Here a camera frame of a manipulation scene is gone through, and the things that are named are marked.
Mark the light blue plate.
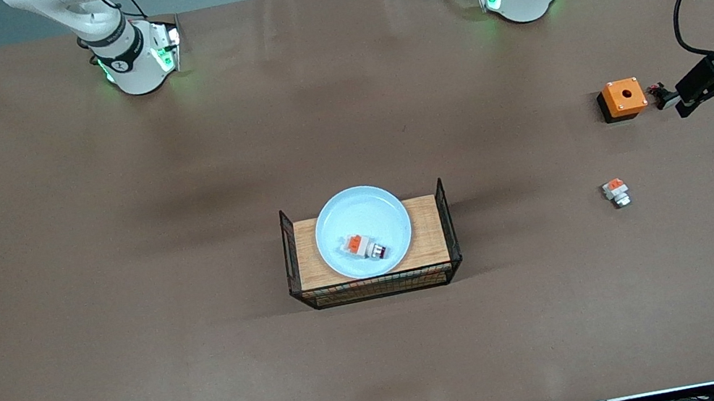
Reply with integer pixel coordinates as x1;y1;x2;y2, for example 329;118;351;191
308;178;420;286

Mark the orange white part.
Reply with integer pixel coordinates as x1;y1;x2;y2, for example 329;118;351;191
601;177;633;211
339;228;391;266

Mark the orange white part on table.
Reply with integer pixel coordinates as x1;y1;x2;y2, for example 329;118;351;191
601;177;633;211

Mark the brown table cover sheet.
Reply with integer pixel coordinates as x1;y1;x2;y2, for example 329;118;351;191
0;0;714;401

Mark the wooden board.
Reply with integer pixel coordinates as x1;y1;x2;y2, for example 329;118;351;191
289;194;452;292

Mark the orange button enclosure box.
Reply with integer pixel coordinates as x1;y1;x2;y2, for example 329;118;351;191
594;75;650;126

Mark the wooden tray with wire sides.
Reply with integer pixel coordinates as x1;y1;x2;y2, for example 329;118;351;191
274;176;469;316

